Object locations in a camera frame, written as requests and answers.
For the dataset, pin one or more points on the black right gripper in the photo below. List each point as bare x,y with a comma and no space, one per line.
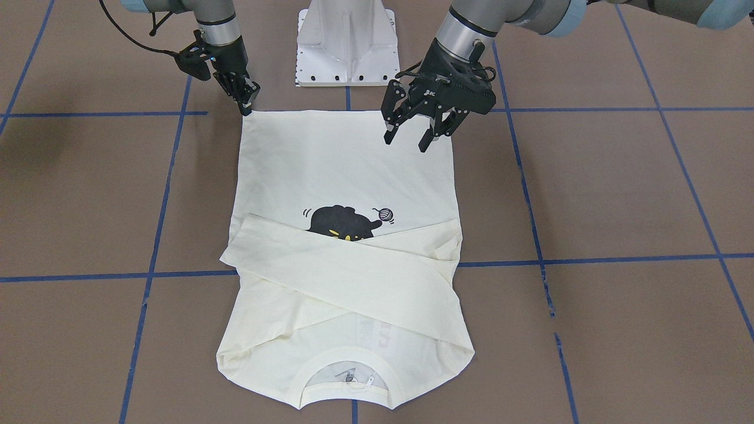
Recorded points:
230,58

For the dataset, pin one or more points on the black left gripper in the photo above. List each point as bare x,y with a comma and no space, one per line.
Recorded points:
434,66

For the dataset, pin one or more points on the cream long-sleeve cat shirt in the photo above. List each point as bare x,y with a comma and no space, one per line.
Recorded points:
346,249

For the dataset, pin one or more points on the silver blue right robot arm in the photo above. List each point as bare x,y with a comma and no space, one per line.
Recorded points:
215,19

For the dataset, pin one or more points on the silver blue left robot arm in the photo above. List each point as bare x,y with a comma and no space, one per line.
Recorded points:
467,21

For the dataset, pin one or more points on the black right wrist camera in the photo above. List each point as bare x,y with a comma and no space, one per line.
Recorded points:
192,59

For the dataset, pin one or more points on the white camera post base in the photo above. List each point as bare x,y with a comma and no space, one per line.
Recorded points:
346,43

